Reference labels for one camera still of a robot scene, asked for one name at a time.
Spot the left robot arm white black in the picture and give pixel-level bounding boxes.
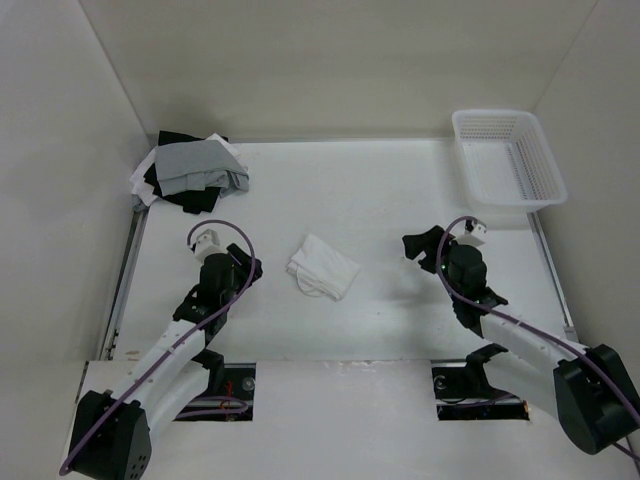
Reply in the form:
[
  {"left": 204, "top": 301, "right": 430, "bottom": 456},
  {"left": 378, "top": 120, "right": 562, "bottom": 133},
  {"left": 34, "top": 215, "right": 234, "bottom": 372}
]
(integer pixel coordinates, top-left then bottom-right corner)
[{"left": 59, "top": 244, "right": 262, "bottom": 479}]

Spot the white folded tank top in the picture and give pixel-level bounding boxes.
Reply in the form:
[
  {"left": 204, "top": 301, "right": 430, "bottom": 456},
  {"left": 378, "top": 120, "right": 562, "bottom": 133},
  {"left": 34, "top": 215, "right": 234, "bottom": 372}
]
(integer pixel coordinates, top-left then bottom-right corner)
[{"left": 130, "top": 131, "right": 249, "bottom": 214}]

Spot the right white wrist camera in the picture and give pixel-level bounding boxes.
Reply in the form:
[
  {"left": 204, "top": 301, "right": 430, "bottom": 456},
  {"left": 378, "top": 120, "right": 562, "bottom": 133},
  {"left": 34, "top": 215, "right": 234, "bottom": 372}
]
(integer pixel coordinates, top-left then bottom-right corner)
[{"left": 457, "top": 220, "right": 487, "bottom": 248}]

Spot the white tank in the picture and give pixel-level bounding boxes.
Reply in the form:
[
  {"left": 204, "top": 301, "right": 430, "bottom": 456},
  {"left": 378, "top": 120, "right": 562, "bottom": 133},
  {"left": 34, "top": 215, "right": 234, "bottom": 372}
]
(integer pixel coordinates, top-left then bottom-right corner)
[
  {"left": 130, "top": 131, "right": 249, "bottom": 214},
  {"left": 286, "top": 234, "right": 361, "bottom": 301}
]

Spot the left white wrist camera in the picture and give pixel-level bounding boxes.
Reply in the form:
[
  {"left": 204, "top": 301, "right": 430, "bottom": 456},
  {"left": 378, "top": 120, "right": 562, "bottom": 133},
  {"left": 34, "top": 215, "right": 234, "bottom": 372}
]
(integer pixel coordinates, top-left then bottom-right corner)
[{"left": 191, "top": 229, "right": 223, "bottom": 264}]

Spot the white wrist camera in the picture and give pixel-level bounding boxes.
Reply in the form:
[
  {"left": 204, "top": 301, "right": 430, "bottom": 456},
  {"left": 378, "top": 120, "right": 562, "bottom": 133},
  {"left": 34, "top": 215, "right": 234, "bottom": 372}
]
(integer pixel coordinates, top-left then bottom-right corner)
[
  {"left": 457, "top": 220, "right": 487, "bottom": 248},
  {"left": 191, "top": 229, "right": 223, "bottom": 264}
]

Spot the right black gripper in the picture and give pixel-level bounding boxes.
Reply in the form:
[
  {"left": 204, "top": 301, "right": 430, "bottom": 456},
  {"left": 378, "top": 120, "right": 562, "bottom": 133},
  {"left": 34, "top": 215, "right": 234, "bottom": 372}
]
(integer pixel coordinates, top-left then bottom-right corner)
[{"left": 402, "top": 225, "right": 462, "bottom": 301}]

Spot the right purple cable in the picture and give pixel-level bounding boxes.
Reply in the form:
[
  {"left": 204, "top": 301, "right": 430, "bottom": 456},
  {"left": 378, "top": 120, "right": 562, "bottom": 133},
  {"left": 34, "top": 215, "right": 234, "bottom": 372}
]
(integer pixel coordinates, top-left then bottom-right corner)
[{"left": 438, "top": 215, "right": 640, "bottom": 459}]

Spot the white plastic mesh basket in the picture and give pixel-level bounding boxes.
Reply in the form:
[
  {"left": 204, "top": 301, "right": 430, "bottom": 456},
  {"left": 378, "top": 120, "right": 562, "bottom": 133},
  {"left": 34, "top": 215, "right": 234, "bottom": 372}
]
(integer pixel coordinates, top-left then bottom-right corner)
[{"left": 451, "top": 109, "right": 568, "bottom": 215}]

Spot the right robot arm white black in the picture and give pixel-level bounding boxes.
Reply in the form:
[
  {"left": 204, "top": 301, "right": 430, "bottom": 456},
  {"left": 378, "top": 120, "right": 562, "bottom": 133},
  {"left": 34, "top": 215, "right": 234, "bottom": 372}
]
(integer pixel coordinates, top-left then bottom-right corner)
[{"left": 402, "top": 216, "right": 639, "bottom": 455}]

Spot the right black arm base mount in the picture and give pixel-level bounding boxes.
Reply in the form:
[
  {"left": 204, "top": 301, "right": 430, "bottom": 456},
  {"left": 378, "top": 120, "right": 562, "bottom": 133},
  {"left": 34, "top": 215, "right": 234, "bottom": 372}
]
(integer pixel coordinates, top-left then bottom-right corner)
[{"left": 431, "top": 344, "right": 529, "bottom": 421}]

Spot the grey folded tank top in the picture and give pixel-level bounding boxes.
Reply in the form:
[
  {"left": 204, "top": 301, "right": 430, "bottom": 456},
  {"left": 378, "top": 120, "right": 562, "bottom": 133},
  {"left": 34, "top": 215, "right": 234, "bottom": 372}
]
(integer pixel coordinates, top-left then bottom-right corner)
[{"left": 154, "top": 139, "right": 250, "bottom": 196}]

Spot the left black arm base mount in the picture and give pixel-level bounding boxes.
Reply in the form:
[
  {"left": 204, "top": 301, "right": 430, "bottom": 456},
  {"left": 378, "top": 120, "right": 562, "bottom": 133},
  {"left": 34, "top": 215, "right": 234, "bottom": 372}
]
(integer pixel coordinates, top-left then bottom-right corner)
[{"left": 176, "top": 350, "right": 257, "bottom": 422}]

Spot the black folded tank top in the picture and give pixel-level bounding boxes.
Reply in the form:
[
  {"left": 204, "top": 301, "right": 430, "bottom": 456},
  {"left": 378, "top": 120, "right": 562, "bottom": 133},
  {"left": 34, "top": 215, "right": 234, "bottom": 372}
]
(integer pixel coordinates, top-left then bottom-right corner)
[{"left": 142, "top": 130, "right": 220, "bottom": 215}]

